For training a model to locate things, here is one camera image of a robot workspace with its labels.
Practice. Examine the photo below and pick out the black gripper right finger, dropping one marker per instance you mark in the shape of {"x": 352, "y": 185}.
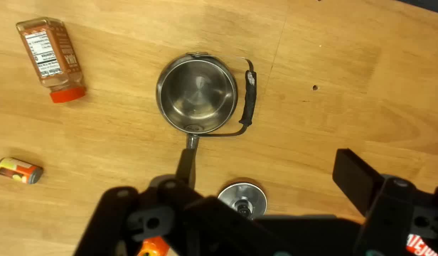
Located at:
{"x": 390, "y": 208}

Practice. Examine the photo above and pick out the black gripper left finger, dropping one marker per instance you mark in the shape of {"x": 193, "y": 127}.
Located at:
{"x": 134, "y": 218}

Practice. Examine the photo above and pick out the steel kettle lid black knob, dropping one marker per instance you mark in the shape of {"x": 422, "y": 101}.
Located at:
{"x": 243, "y": 196}

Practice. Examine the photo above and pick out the stainless steel kettle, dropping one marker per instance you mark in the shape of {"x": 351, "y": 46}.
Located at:
{"x": 197, "y": 94}

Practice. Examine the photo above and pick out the orange red apple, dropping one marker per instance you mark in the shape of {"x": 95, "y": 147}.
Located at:
{"x": 154, "y": 248}

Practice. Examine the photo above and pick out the orange cracker box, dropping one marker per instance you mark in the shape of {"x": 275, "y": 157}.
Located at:
{"x": 419, "y": 245}

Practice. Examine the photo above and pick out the small yellow orange can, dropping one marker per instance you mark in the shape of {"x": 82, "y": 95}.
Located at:
{"x": 19, "y": 171}

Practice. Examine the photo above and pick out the spice bottle orange cap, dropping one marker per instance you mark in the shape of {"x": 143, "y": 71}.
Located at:
{"x": 51, "y": 57}

